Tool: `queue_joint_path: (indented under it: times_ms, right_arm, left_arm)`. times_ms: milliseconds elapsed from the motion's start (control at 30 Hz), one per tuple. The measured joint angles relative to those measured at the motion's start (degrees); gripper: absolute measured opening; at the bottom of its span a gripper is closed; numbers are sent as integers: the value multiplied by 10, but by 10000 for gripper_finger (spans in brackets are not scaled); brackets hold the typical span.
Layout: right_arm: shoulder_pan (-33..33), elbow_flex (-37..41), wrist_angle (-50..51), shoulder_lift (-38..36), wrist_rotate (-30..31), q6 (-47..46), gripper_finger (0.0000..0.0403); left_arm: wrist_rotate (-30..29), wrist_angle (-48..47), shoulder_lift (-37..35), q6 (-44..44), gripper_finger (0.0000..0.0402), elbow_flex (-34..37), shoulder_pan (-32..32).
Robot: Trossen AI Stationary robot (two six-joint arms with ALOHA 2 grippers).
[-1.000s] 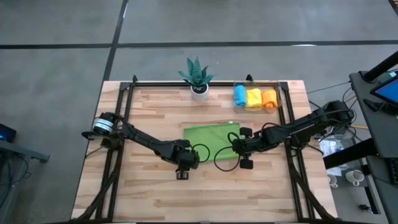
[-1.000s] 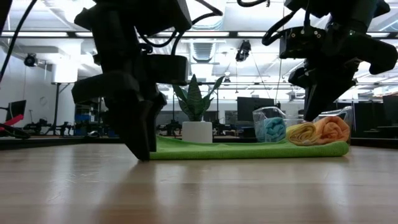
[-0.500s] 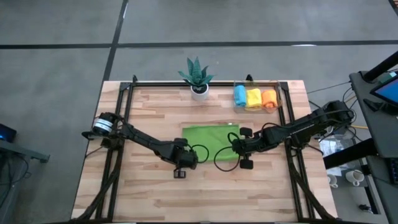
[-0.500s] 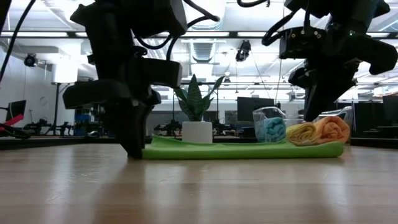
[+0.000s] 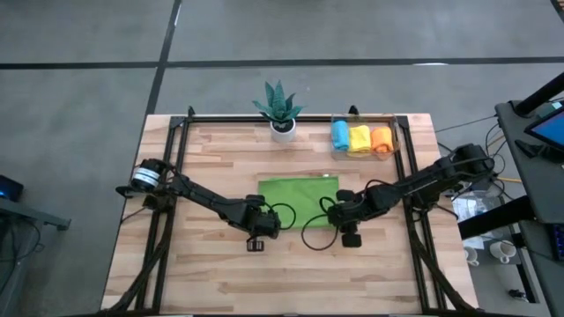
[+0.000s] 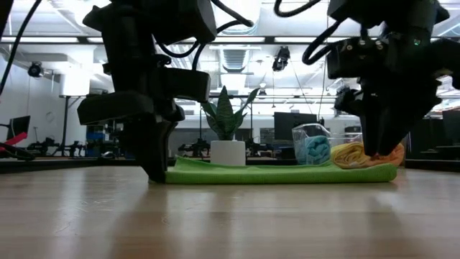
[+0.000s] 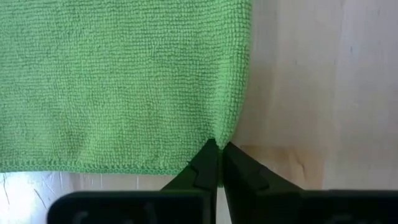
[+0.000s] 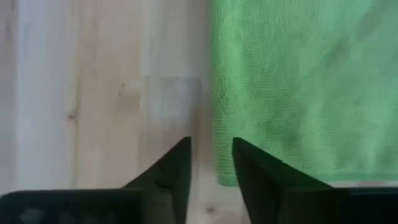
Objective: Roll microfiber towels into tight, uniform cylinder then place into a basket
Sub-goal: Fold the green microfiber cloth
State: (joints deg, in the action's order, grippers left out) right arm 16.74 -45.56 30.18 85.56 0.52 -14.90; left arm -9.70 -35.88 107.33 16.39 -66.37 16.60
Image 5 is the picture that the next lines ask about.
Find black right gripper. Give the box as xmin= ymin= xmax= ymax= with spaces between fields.
xmin=327 ymin=188 xmax=384 ymax=234

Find green microfiber towel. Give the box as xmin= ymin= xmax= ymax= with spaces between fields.
xmin=257 ymin=175 xmax=340 ymax=230

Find clear plastic basket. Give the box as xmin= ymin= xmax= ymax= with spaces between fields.
xmin=330 ymin=112 xmax=403 ymax=162

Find yellow microfiber towel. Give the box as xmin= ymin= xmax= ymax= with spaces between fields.
xmin=347 ymin=124 xmax=373 ymax=154

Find blue microfiber towel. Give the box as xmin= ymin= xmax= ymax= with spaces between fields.
xmin=330 ymin=120 xmax=351 ymax=152

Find orange microfiber towel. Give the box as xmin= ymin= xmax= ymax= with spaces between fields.
xmin=370 ymin=126 xmax=395 ymax=154

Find white crumpled papers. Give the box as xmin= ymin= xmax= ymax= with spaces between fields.
xmin=449 ymin=193 xmax=491 ymax=222

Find potted plant in white pot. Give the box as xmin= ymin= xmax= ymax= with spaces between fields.
xmin=251 ymin=81 xmax=308 ymax=144

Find white ceramic mug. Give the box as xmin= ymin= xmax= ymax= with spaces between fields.
xmin=488 ymin=240 xmax=517 ymax=264
xmin=462 ymin=245 xmax=480 ymax=267

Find black stand beam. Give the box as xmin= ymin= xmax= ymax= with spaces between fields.
xmin=456 ymin=195 xmax=537 ymax=240

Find dark grey desk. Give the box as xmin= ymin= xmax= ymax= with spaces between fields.
xmin=493 ymin=100 xmax=564 ymax=317

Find black keyboard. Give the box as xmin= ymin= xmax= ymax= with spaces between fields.
xmin=548 ymin=222 xmax=564 ymax=263

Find tablet with blue screen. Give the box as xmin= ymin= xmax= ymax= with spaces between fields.
xmin=523 ymin=109 xmax=564 ymax=150

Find grey desk leg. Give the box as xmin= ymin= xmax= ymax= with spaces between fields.
xmin=0 ymin=195 xmax=72 ymax=232

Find black slanted pole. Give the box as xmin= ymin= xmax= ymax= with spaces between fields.
xmin=513 ymin=72 xmax=564 ymax=116

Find black device with blue light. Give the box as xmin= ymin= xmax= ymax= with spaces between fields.
xmin=0 ymin=173 xmax=26 ymax=203

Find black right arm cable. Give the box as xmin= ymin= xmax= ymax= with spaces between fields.
xmin=301 ymin=195 xmax=340 ymax=252

